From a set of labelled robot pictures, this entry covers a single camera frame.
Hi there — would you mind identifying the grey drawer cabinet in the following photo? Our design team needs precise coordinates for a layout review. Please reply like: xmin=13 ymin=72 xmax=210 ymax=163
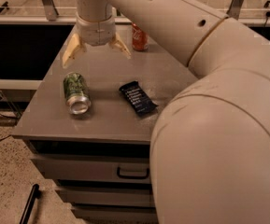
xmin=11 ymin=24 xmax=199 ymax=224

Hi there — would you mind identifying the metal railing post left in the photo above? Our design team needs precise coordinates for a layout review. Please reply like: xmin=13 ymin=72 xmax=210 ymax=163
xmin=41 ymin=0 xmax=58 ymax=21

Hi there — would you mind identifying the green soda can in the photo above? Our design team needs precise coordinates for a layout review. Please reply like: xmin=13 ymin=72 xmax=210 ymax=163
xmin=63 ymin=72 xmax=92 ymax=115

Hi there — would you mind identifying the metal railing post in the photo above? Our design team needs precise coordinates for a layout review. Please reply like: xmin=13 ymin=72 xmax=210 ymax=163
xmin=41 ymin=0 xmax=58 ymax=21
xmin=227 ymin=0 xmax=244 ymax=20

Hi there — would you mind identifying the red cola can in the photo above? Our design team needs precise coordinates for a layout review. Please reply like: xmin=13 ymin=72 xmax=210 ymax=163
xmin=132 ymin=23 xmax=148 ymax=51

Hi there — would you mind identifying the black drawer handle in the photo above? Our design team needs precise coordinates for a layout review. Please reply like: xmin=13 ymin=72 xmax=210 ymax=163
xmin=116 ymin=167 xmax=149 ymax=180

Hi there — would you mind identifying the black floor bar left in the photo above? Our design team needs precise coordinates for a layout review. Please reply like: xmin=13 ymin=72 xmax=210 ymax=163
xmin=19 ymin=184 xmax=40 ymax=224

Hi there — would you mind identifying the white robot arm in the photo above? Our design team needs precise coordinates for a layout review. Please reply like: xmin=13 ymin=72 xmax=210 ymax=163
xmin=77 ymin=0 xmax=270 ymax=224

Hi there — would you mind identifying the metal railing post right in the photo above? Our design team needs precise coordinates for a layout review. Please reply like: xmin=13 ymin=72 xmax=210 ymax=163
xmin=227 ymin=0 xmax=244 ymax=20

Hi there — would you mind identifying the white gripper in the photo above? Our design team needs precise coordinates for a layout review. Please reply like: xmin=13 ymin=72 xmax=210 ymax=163
xmin=62 ymin=16 xmax=131 ymax=68

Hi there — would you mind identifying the dark blue snack bar wrapper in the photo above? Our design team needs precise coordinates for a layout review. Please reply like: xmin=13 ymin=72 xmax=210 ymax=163
xmin=119 ymin=81 xmax=157 ymax=116

